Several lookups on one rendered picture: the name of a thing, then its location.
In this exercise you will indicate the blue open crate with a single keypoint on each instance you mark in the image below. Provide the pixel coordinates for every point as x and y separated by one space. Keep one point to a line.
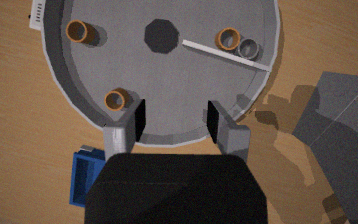
84 173

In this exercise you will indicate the grey metal bushing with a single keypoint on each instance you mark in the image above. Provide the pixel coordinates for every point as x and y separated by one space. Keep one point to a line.
254 48

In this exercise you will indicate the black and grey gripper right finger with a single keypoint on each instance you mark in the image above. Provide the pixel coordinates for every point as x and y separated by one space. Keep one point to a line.
230 137

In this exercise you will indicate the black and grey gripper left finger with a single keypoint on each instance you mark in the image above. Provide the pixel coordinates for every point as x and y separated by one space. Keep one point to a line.
120 137

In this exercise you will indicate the bronze bushing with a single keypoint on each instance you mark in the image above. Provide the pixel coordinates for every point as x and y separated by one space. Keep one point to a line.
72 31
235 35
110 104

